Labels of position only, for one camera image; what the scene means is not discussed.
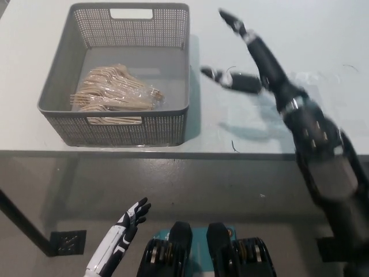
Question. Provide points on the thin black curved strand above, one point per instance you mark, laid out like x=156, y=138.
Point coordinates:
x=351, y=66
x=230, y=67

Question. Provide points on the short black strand piece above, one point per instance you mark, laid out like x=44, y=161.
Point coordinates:
x=234, y=147

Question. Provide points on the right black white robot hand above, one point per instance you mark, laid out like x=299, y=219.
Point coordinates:
x=268, y=66

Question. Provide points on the grey perforated plastic basket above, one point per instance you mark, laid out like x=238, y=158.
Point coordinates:
x=62, y=92

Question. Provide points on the black metal table leg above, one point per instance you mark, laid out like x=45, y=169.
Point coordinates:
x=26, y=225

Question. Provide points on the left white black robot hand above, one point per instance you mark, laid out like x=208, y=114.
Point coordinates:
x=121, y=233

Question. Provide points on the clear bag of wooden forks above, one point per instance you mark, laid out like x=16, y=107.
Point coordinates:
x=115, y=92

